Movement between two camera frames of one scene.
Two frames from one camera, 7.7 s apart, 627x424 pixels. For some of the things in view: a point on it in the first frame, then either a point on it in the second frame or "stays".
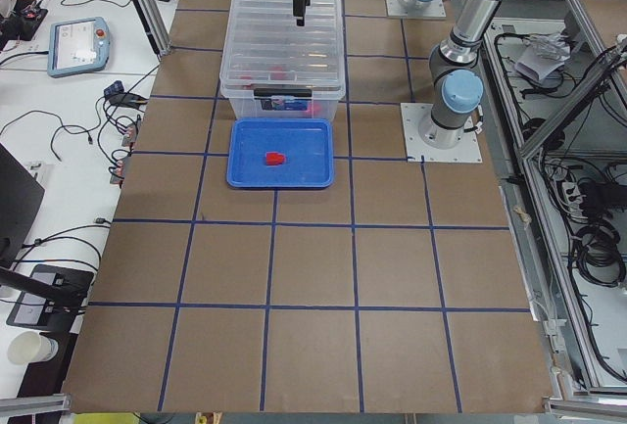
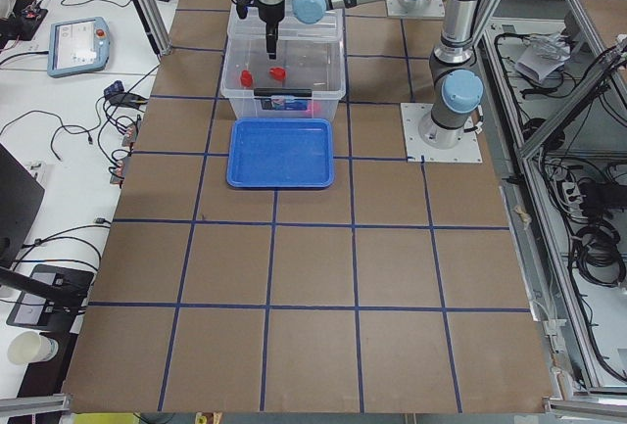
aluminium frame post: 143,6 stays
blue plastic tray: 308,144 stays
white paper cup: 30,347 stays
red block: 274,159 -> 278,73
